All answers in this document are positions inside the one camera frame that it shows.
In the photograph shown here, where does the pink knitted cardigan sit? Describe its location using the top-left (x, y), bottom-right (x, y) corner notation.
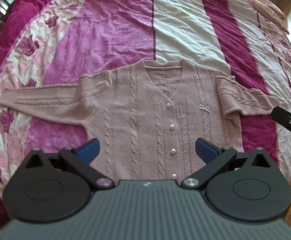
top-left (0, 59), bottom-right (279, 181)

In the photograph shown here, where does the striped floral bed cover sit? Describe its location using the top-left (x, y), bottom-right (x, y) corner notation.
top-left (0, 0), bottom-right (291, 216)

